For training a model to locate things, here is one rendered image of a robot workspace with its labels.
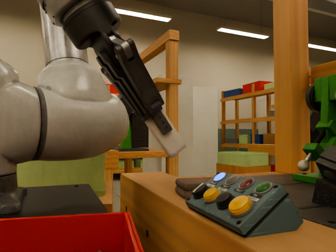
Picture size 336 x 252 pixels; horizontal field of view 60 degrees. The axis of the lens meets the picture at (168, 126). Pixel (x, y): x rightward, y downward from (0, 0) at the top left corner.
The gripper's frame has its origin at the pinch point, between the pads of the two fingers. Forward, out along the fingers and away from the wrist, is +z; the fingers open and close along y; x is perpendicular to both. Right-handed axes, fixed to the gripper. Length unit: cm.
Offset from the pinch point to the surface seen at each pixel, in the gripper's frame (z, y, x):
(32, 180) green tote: 0, -73, -28
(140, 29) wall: -125, -694, 318
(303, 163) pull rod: 29.0, -13.3, 29.0
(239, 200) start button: 10.1, 10.4, -0.2
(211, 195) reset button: 10.3, 4.3, -0.7
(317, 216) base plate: 21.6, 8.5, 9.6
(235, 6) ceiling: -40, -628, 566
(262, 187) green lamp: 10.9, 10.5, 3.4
